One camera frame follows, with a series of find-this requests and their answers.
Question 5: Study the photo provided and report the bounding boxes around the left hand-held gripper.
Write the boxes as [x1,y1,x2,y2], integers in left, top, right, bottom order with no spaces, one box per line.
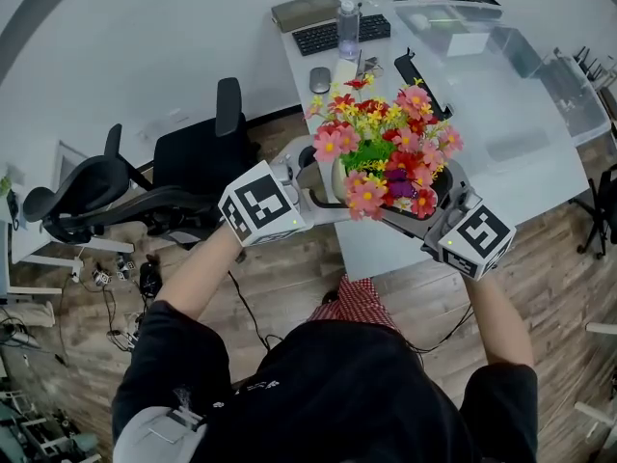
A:
[218,135,351,248]

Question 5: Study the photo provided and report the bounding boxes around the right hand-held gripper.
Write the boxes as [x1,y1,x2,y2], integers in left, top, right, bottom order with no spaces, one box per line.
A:
[383,159,517,282]

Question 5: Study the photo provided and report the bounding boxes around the colourful flowers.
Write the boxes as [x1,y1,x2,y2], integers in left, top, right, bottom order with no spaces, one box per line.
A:
[304,74,465,222]

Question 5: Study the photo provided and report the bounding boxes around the clear plastic storage bin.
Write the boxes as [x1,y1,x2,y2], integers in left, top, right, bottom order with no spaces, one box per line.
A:
[393,0,613,147]

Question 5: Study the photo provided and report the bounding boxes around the person's right forearm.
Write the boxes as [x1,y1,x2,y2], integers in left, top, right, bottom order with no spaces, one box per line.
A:
[462,270,535,368]

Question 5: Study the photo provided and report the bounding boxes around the grey shoulder pack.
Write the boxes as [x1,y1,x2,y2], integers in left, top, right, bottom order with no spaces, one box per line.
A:
[113,405,208,463]

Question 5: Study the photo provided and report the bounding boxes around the person's left forearm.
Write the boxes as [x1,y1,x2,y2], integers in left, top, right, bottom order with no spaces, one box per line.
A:
[153,224,245,320]

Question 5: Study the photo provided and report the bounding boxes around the grey computer mouse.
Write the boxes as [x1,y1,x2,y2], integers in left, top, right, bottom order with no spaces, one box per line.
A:
[308,67,333,95]

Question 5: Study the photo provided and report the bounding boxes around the cream rectangular block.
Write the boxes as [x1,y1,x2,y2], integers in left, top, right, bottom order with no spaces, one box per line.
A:
[332,58,361,86]

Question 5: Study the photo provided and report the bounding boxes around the black office chair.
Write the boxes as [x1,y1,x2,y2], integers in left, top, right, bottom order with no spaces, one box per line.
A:
[22,77,261,250]
[571,164,617,260]

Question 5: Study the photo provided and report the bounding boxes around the person's red checked trousers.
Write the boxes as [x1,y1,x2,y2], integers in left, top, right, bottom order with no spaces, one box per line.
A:
[308,275,399,331]

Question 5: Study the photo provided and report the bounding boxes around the silver metal clip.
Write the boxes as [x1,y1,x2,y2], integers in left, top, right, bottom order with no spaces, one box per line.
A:
[359,55,386,80]

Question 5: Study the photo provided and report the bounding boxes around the black keyboard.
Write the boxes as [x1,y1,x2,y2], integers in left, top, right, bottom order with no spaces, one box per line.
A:
[291,14,392,57]

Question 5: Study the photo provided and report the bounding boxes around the white card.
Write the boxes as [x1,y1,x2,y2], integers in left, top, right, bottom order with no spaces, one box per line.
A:
[446,31,492,58]

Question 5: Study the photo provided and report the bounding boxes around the small black bag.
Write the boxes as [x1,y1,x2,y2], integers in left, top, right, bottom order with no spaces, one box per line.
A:
[138,254,163,299]

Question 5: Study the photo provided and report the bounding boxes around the white work table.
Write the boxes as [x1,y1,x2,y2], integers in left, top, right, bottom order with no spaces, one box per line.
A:
[573,320,617,441]

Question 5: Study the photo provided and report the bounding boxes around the white router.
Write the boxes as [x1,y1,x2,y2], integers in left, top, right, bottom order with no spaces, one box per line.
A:
[573,44,609,82]

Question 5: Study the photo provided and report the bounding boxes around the person's black shirt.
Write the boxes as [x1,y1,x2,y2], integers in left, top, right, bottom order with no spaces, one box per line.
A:
[111,300,539,463]

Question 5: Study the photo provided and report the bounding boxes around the white desk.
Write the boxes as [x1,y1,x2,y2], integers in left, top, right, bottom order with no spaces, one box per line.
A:
[0,137,136,303]

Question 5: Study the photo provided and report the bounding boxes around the black desk phone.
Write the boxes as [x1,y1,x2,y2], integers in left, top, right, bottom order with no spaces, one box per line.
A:
[5,189,20,232]

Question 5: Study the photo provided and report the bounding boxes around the pale green bin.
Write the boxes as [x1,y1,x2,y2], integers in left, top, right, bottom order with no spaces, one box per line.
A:
[71,431,100,453]

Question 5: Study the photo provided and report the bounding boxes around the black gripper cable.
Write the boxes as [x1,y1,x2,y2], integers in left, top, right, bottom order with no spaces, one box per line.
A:
[227,270,283,354]
[409,304,476,355]

